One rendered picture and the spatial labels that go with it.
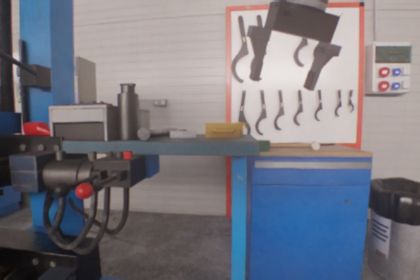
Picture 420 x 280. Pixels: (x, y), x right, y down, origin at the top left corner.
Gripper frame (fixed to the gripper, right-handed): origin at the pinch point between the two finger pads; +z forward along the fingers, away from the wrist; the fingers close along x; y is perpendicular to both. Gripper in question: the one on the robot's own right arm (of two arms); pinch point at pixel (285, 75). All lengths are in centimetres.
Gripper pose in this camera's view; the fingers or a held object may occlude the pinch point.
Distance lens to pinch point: 51.5
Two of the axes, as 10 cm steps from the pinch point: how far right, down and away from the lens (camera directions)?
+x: 9.8, 0.9, 2.0
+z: -1.8, 8.8, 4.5
